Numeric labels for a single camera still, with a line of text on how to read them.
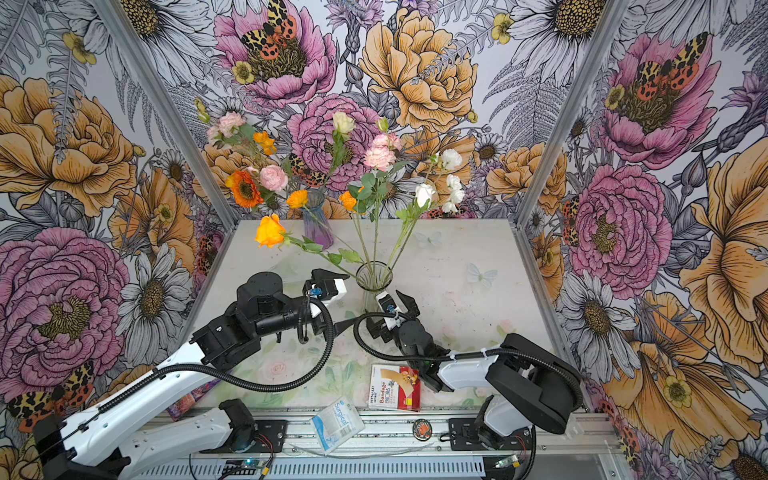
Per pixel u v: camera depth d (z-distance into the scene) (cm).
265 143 87
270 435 74
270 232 63
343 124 89
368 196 73
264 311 52
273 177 82
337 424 76
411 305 78
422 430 75
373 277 85
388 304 70
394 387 79
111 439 41
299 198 73
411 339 63
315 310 56
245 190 78
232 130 88
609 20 73
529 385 44
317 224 105
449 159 79
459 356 59
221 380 44
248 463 71
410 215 74
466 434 74
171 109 89
